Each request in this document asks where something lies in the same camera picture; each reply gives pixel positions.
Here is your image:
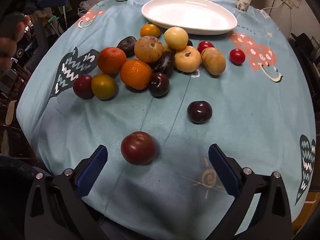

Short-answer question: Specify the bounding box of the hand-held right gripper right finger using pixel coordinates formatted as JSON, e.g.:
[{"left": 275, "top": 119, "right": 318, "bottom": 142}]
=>
[{"left": 208, "top": 144, "right": 293, "bottom": 240}]

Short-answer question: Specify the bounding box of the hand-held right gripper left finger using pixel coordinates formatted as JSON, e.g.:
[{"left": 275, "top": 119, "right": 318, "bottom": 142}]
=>
[{"left": 24, "top": 144, "right": 108, "bottom": 240}]

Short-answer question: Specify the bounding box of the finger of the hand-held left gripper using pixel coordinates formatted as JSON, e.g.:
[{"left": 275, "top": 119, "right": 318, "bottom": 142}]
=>
[{"left": 37, "top": 0, "right": 68, "bottom": 8}]

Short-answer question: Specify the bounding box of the red plum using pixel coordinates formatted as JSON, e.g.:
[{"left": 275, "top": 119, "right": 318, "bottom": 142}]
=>
[
  {"left": 120, "top": 131, "right": 157, "bottom": 166},
  {"left": 73, "top": 74, "right": 95, "bottom": 99}
]

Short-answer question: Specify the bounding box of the orange mandarin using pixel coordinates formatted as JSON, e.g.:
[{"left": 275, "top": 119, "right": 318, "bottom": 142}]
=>
[
  {"left": 97, "top": 47, "right": 127, "bottom": 75},
  {"left": 120, "top": 59, "right": 153, "bottom": 90}
]

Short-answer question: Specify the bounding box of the yellow green tomato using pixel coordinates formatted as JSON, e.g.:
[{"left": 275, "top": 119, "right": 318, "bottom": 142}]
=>
[{"left": 91, "top": 74, "right": 117, "bottom": 100}]

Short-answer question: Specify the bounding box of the dark wrinkled passion fruit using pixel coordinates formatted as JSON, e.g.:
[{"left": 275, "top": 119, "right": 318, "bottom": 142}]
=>
[
  {"left": 116, "top": 36, "right": 137, "bottom": 58},
  {"left": 153, "top": 51, "right": 175, "bottom": 78}
]

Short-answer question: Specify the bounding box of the orange yellow tomato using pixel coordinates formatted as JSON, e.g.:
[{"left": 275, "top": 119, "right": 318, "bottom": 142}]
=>
[{"left": 139, "top": 24, "right": 161, "bottom": 38}]

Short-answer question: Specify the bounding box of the round tan striped melon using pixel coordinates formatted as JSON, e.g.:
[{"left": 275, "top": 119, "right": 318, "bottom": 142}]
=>
[{"left": 134, "top": 36, "right": 164, "bottom": 63}]

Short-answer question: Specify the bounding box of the oval tan striped melon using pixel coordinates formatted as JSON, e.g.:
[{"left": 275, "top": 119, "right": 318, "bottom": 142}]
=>
[{"left": 201, "top": 47, "right": 226, "bottom": 76}]

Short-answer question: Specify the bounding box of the pale yellow dimpled pear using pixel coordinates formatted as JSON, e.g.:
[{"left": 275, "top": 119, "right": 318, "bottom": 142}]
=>
[{"left": 174, "top": 49, "right": 202, "bottom": 72}]

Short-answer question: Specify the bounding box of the pale yellow round pear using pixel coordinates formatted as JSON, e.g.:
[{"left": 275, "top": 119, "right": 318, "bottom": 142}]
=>
[{"left": 164, "top": 27, "right": 189, "bottom": 50}]

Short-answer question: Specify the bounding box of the white oval plate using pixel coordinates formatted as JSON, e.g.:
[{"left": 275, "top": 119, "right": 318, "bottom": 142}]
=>
[{"left": 141, "top": 0, "right": 238, "bottom": 36}]

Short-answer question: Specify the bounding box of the person's left hand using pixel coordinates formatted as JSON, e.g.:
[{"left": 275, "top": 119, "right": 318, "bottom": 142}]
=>
[{"left": 0, "top": 15, "right": 30, "bottom": 78}]

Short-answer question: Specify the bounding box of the clear plastic bag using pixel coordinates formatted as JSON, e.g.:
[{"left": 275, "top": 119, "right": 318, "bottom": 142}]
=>
[{"left": 77, "top": 1, "right": 92, "bottom": 18}]

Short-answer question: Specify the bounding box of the light blue printed tablecloth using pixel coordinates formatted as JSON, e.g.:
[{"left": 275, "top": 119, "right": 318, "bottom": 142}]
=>
[{"left": 15, "top": 0, "right": 317, "bottom": 240}]

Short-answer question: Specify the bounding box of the red cherry tomato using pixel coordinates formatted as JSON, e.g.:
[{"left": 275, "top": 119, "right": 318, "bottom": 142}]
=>
[
  {"left": 229, "top": 49, "right": 245, "bottom": 65},
  {"left": 197, "top": 41, "right": 215, "bottom": 54}
]

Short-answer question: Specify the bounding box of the printed paper cup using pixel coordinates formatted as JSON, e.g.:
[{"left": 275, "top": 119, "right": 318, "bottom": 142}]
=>
[{"left": 235, "top": 0, "right": 252, "bottom": 13}]

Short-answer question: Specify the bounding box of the white power cable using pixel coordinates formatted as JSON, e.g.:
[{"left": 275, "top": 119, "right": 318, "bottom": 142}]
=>
[{"left": 260, "top": 0, "right": 287, "bottom": 12}]

